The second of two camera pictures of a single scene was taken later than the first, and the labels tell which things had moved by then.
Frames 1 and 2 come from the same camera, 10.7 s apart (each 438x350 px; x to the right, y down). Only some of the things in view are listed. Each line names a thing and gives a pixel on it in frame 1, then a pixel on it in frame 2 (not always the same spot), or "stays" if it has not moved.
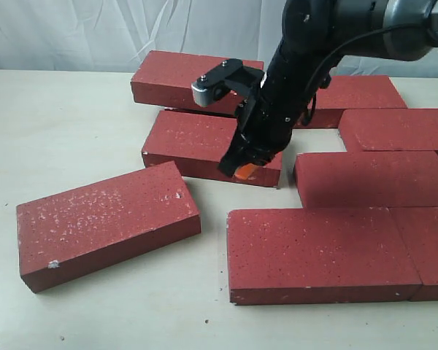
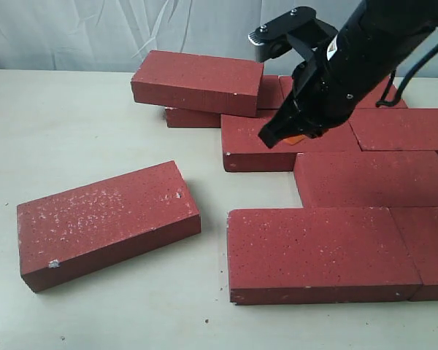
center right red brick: x=404 y=179 stays
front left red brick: x=314 y=255 stays
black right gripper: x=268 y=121 → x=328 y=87
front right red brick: x=427 y=232 stays
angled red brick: x=197 y=143 → x=244 y=149
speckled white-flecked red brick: x=71 y=233 stays
